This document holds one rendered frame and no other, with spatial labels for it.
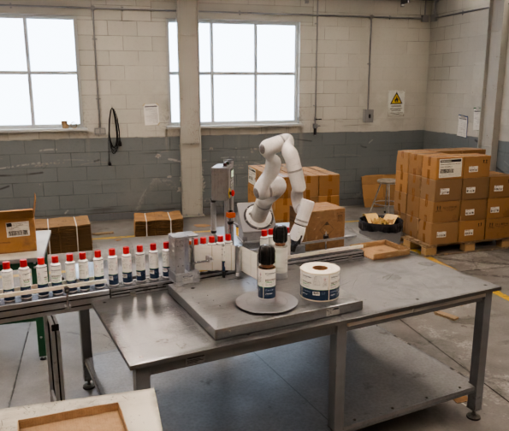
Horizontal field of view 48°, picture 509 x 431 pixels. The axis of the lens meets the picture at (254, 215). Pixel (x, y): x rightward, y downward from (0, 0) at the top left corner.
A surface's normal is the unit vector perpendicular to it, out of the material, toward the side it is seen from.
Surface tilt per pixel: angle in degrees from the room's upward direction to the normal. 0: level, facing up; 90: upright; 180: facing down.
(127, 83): 90
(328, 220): 90
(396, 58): 90
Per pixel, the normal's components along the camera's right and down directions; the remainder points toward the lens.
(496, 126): 0.26, 0.22
